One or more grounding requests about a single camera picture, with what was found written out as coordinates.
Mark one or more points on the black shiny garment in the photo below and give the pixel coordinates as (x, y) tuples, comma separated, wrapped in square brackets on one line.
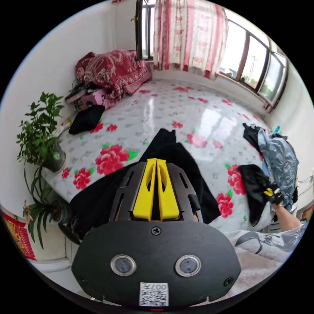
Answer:
[(254, 191)]

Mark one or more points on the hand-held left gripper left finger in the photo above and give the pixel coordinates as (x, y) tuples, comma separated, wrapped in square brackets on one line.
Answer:
[(144, 196)]

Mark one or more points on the black folded garment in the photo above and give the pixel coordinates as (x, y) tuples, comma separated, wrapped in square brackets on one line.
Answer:
[(85, 120)]

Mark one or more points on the person's right forearm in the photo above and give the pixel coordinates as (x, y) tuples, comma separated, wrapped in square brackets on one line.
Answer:
[(288, 219)]

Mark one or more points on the pile of clothes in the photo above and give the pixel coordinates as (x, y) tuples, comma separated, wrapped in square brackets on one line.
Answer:
[(279, 157)]

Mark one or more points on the pink carton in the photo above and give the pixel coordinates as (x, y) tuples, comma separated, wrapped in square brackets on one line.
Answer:
[(94, 99)]

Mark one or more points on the person's right hand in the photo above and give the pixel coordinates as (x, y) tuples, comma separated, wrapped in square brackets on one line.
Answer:
[(279, 206)]

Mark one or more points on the long-leaved potted plant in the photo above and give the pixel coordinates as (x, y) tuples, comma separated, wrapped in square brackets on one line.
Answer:
[(46, 216)]

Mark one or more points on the black long sleeve shirt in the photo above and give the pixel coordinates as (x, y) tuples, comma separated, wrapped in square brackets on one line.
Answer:
[(179, 157)]

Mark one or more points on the red wall hanging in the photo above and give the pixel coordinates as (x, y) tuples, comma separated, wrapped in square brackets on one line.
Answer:
[(19, 233)]

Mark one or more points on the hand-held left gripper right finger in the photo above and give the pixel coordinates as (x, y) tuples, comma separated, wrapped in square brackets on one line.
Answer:
[(168, 198)]

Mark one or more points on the red and white curtain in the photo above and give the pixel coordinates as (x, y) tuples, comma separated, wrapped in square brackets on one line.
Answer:
[(189, 36)]

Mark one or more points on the leafy green potted plant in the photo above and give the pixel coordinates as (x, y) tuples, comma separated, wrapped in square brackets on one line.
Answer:
[(39, 132)]

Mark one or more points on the red patterned folded blanket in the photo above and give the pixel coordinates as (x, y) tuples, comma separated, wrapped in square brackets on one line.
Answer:
[(115, 71)]

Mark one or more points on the window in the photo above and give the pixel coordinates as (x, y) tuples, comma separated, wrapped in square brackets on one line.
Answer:
[(234, 49)]

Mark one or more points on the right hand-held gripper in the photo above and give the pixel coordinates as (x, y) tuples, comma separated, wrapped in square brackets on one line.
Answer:
[(276, 197)]

